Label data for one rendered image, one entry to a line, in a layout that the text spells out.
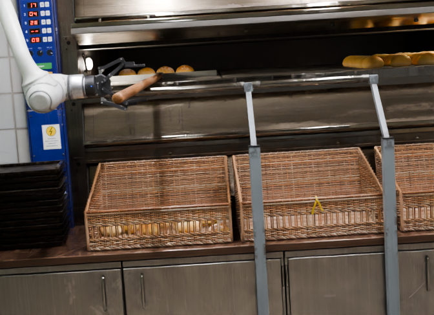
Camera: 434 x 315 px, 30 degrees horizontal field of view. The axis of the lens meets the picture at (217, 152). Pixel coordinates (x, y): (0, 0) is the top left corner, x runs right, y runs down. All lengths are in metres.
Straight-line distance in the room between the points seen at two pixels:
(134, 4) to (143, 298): 1.24
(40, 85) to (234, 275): 0.99
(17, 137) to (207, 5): 0.99
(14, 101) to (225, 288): 1.23
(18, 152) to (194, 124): 0.77
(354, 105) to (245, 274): 0.95
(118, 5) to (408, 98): 1.30
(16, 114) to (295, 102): 1.20
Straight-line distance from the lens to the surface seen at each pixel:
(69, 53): 3.52
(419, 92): 3.61
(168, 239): 3.06
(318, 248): 3.05
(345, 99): 3.54
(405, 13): 3.42
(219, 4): 3.46
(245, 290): 3.06
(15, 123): 3.58
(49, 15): 3.51
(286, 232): 3.06
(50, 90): 2.78
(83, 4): 3.51
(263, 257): 2.97
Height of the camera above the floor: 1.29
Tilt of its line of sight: 7 degrees down
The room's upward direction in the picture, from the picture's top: 3 degrees counter-clockwise
